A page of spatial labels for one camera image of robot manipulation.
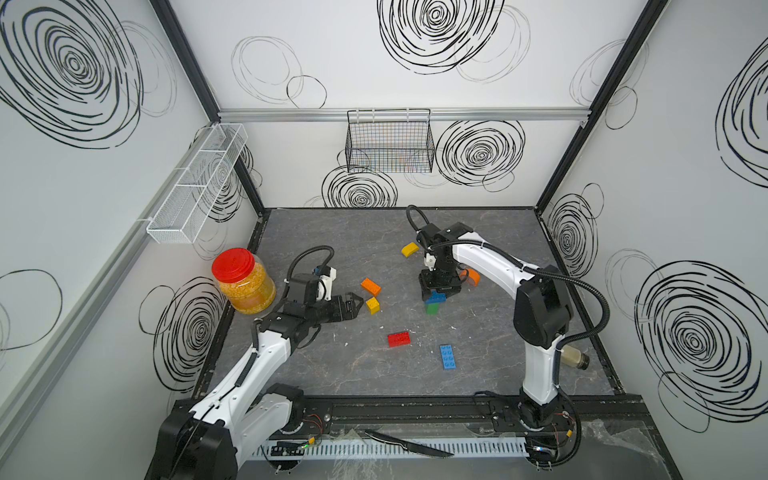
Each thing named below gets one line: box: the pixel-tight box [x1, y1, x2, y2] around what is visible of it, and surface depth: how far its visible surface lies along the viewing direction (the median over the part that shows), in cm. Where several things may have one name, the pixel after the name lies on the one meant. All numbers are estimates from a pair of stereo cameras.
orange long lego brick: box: [360, 278, 382, 297], surface depth 98 cm
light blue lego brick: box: [439, 344, 457, 370], surface depth 84 cm
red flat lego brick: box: [387, 331, 411, 348], surface depth 88 cm
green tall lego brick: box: [426, 298, 444, 315], surface depth 91 cm
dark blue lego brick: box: [425, 290, 447, 304], surface depth 86 cm
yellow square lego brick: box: [365, 297, 381, 315], surface depth 93 cm
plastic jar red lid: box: [212, 247, 277, 315], surface depth 85 cm
